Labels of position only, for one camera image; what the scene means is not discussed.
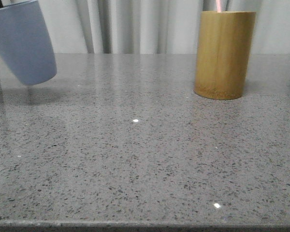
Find bamboo cylinder holder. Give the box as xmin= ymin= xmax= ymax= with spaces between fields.
xmin=194 ymin=11 xmax=256 ymax=100

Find grey-white curtain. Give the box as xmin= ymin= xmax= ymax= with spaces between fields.
xmin=40 ymin=0 xmax=290 ymax=54

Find blue plastic cup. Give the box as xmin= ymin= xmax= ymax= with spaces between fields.
xmin=0 ymin=0 xmax=57 ymax=86

